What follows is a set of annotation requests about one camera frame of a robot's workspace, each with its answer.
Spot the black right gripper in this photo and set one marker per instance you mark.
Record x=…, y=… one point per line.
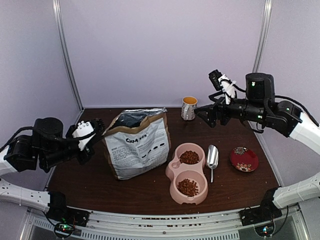
x=219, y=105

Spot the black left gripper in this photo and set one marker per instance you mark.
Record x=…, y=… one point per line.
x=88, y=154

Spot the silver metal scoop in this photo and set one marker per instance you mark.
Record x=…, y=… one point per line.
x=212, y=160

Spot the brown pet food bag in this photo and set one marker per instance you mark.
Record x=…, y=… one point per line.
x=137, y=141

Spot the pink double pet bowl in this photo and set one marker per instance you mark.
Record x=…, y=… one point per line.
x=177, y=171

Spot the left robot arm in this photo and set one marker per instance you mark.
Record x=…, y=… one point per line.
x=44, y=146

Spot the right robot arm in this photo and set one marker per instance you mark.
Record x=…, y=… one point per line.
x=258, y=103

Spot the brown kibble pet food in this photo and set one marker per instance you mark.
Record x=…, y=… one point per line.
x=189, y=157

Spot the floral ceramic mug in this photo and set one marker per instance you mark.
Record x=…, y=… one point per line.
x=189, y=104

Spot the red floral saucer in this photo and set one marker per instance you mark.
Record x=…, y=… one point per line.
x=244, y=159

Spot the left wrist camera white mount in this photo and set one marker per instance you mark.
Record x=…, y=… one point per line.
x=94, y=128

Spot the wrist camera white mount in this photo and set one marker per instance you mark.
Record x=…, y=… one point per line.
x=94, y=128
x=223, y=86

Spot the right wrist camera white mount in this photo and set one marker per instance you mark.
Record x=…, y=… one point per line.
x=223, y=86

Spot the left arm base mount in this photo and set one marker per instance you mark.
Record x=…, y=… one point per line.
x=63, y=218

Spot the front aluminium rail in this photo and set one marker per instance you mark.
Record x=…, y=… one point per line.
x=224, y=225

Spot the right aluminium frame post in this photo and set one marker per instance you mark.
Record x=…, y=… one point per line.
x=264, y=30

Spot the aluminium frame post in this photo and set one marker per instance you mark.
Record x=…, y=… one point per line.
x=66, y=56
x=264, y=30

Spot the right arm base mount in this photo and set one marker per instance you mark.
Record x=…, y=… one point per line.
x=261, y=218

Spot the left aluminium frame post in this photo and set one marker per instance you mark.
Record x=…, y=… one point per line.
x=66, y=56

